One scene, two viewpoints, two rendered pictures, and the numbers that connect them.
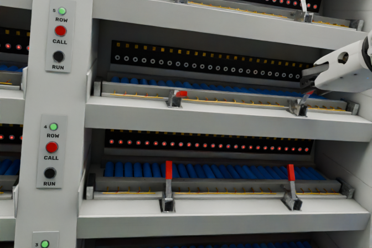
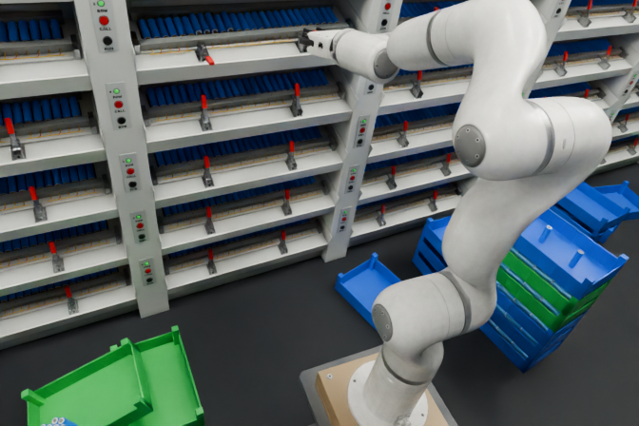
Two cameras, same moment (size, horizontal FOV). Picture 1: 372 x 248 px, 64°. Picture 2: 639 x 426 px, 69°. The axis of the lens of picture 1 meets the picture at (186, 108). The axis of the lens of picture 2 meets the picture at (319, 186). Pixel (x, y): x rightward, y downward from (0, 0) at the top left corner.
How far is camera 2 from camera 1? 73 cm
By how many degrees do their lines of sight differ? 43
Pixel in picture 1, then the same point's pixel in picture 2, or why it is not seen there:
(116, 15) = not seen: outside the picture
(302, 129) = (305, 62)
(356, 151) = not seen: hidden behind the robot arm
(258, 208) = (272, 118)
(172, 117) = (203, 69)
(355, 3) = not seen: outside the picture
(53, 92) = (109, 67)
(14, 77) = (63, 46)
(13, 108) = (81, 82)
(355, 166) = (349, 75)
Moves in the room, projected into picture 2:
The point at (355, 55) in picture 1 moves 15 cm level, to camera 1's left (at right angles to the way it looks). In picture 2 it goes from (325, 49) to (258, 48)
